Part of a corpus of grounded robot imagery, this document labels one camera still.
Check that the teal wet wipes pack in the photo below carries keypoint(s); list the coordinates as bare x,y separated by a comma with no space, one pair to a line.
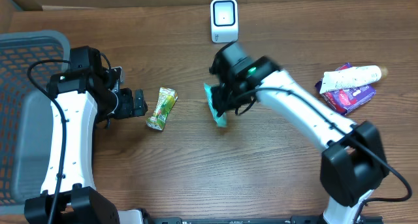
221,121

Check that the white tube with gold cap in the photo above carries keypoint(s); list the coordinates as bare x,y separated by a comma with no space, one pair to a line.
352,77

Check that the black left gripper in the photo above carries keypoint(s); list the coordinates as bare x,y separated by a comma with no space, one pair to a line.
129,104

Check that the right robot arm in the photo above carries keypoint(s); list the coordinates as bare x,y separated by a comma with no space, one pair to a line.
352,155

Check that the green yellow snack packet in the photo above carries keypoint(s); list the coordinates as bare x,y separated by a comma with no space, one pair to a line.
166,100

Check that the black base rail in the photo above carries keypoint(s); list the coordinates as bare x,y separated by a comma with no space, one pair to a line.
148,219

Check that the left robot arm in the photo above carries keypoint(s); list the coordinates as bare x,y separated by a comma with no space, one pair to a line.
83,94

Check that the grey plastic mesh basket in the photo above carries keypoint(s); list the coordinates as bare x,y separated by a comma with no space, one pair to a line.
26,114

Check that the white barcode scanner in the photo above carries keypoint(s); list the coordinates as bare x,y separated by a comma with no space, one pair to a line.
224,21

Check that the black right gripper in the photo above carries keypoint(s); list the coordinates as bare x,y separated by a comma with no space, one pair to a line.
219,95

